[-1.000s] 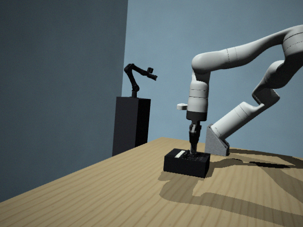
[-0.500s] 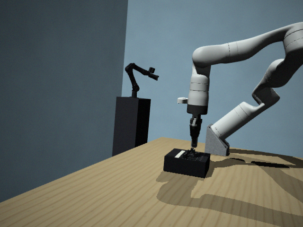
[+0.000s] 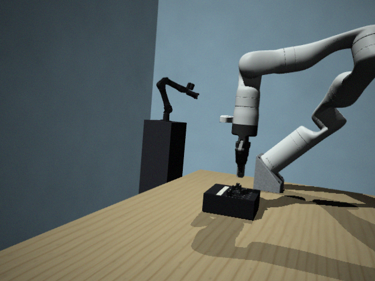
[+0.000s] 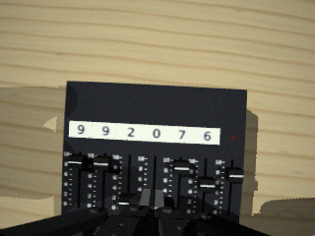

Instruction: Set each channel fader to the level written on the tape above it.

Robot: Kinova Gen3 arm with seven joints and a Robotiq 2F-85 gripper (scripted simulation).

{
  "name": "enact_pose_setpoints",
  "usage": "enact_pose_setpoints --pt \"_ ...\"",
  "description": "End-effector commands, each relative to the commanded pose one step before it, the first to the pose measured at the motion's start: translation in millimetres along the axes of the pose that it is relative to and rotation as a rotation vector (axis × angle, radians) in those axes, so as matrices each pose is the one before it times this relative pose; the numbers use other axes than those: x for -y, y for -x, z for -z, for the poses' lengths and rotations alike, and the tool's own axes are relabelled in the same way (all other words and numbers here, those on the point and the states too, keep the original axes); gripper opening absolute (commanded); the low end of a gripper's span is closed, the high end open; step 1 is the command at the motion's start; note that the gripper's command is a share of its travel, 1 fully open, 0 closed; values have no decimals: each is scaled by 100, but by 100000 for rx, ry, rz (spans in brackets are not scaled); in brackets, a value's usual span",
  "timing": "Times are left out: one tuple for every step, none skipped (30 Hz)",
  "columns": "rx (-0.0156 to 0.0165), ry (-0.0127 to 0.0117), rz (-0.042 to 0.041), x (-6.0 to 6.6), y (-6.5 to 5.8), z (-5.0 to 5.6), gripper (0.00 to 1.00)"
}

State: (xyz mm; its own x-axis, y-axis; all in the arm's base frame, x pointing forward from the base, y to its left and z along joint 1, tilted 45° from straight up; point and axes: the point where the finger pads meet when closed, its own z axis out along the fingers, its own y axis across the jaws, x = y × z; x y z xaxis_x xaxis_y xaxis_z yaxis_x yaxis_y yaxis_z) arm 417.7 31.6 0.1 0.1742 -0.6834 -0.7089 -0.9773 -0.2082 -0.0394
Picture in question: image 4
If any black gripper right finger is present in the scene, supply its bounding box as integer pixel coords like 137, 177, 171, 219
151, 189, 270, 236

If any black lighting desk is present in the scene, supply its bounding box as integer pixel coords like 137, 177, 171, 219
61, 81, 247, 224

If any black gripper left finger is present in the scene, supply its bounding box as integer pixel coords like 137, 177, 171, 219
0, 189, 154, 236

